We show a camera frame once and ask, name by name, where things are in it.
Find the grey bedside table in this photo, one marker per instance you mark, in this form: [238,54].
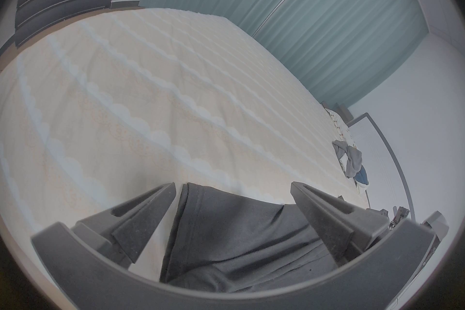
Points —
[339,111]

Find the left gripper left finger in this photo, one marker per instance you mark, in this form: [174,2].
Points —
[138,217]

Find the white printed pillow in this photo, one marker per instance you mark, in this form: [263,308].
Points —
[341,127]

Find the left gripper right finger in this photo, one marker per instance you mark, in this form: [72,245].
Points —
[345,225]

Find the black T-shirt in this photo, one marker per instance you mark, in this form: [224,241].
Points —
[236,236]

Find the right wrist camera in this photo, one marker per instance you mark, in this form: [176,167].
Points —
[399,217]

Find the pile of clothes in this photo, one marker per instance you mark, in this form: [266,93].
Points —
[350,159]

